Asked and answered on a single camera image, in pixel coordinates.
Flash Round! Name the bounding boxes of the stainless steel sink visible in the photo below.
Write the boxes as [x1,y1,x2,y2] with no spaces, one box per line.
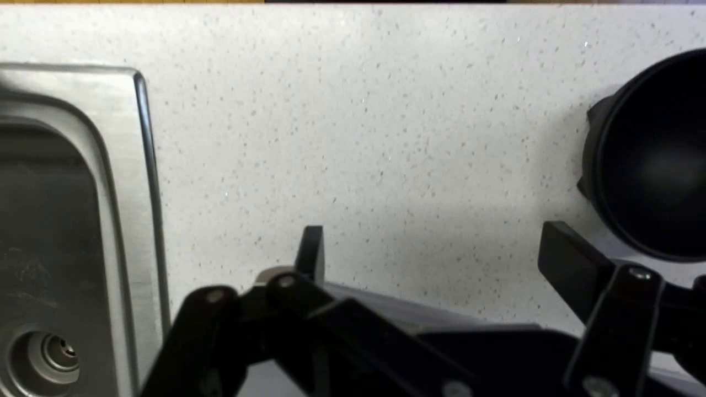
[0,61,172,397]

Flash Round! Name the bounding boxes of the black stone bowl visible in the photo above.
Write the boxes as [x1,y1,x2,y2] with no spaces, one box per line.
[575,46,706,265]

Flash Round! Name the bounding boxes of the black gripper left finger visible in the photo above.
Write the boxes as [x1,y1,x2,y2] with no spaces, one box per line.
[138,222,471,397]

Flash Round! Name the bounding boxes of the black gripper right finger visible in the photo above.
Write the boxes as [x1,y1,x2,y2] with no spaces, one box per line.
[536,218,706,397]

